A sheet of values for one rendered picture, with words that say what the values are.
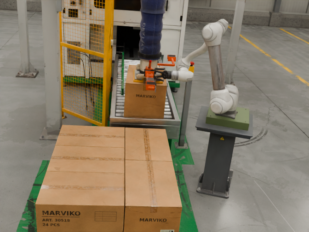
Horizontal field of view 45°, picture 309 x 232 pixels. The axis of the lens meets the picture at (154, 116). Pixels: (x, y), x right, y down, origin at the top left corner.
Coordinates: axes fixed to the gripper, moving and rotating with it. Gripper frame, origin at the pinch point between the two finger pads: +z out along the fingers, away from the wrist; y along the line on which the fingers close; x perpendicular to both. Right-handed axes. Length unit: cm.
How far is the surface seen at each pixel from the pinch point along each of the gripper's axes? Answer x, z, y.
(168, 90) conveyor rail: 85, -32, 48
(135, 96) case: 6.3, 11.1, 26.8
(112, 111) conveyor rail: 17, 33, 49
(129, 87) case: 6.7, 17.2, 17.4
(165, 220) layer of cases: -127, -10, 65
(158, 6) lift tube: 17, -3, -59
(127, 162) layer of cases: -71, 18, 53
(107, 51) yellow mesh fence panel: 76, 42, 4
